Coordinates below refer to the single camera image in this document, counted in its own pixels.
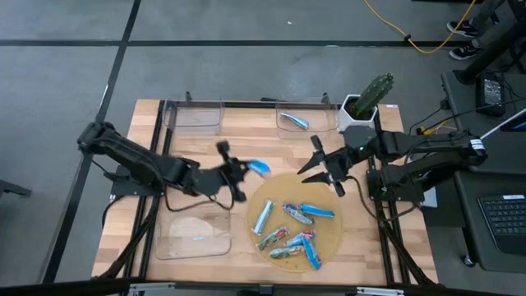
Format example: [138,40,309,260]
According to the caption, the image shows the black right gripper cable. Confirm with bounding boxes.
[347,175,420,223]

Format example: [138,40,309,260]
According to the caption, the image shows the person's leg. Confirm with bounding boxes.
[472,0,501,26]

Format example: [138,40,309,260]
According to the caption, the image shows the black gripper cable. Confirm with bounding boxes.
[163,187,236,213]
[347,175,420,223]

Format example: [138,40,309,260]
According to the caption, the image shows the wide clear plastic tray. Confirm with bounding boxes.
[154,203,233,261]

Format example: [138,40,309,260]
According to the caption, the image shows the black crossbar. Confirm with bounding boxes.
[0,278,526,296]

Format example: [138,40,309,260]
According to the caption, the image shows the white rod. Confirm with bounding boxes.
[478,107,526,141]

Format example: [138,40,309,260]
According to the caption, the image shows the silver metal bracket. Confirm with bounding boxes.
[356,286,406,296]
[127,282,177,296]

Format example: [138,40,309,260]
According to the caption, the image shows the clear plastic bin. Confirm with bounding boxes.
[163,98,225,136]
[275,98,340,141]

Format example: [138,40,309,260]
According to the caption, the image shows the black laptop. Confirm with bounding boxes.
[454,170,526,273]

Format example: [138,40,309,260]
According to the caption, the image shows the black desk leg beam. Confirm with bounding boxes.
[453,0,526,86]

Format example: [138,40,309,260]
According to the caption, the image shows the blue screen device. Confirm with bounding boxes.
[500,118,526,133]

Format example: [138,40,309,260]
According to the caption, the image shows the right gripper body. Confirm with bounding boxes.
[311,134,359,198]

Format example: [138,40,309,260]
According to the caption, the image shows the black side desk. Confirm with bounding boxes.
[441,69,526,176]

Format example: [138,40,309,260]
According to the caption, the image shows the green cactus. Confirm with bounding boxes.
[354,72,395,120]

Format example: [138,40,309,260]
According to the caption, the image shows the white hexagonal plant pot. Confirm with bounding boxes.
[336,93,379,138]

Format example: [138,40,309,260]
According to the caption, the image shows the black desk cable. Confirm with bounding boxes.
[405,96,526,141]

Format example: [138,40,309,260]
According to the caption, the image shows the yellow floor cable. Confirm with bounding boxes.
[362,0,478,55]

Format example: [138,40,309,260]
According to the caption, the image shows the green red granola bar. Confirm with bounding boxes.
[256,225,290,252]

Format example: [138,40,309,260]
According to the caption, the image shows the blue red granola bar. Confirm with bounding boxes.
[302,237,323,271]
[283,229,316,248]

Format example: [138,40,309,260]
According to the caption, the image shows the person's sneaker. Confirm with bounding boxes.
[449,43,482,62]
[446,18,480,39]

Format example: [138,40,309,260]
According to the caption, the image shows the small white box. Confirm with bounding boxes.
[422,188,439,209]

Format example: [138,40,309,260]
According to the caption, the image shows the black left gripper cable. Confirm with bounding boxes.
[163,187,236,213]

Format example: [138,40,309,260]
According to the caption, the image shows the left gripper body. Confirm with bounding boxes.
[191,141,248,203]

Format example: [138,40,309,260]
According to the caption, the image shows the round wooden plate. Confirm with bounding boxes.
[245,172,344,273]

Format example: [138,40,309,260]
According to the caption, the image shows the black aluminium table frame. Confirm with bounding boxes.
[92,90,439,289]

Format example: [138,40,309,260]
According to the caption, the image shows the grey chair foot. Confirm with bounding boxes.
[0,178,33,199]

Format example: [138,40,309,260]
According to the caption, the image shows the black power adapter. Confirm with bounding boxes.
[475,72,507,118]

